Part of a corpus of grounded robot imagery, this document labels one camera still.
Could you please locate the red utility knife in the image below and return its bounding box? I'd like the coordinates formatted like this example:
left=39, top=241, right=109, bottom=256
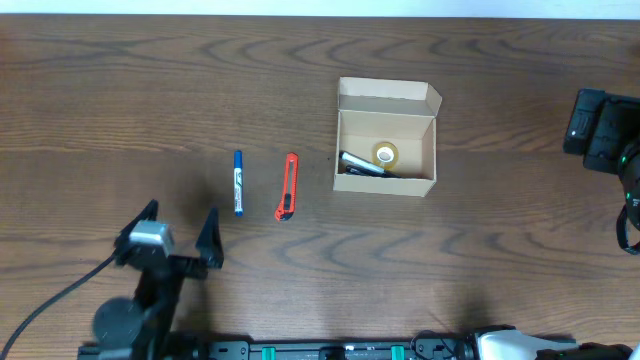
left=274, top=152, right=299, bottom=222

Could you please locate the open cardboard box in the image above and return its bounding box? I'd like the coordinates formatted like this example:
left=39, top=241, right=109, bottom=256
left=333, top=77, right=442, bottom=197

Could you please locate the blue whiteboard marker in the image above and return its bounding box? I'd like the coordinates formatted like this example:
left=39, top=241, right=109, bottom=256
left=234, top=150, right=244, bottom=217

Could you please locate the red black stapler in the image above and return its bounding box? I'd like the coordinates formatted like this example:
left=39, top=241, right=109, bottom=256
left=345, top=166, right=381, bottom=177

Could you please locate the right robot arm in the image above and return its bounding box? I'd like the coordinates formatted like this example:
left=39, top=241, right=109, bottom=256
left=452, top=89, right=639, bottom=360

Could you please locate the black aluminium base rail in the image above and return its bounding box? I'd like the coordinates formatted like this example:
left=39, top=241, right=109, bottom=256
left=77, top=335, right=580, bottom=360

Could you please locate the yellow tape roll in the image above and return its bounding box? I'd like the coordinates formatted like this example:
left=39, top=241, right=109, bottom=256
left=372, top=142, right=399, bottom=170

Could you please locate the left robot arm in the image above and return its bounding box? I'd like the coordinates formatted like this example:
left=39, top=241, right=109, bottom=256
left=81, top=200, right=224, bottom=359

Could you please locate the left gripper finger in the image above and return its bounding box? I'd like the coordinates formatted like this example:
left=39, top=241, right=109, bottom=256
left=196, top=208, right=224, bottom=269
left=117, top=199, right=159, bottom=245

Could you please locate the black whiteboard marker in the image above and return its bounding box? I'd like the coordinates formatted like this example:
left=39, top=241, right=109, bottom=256
left=339, top=151, right=398, bottom=178

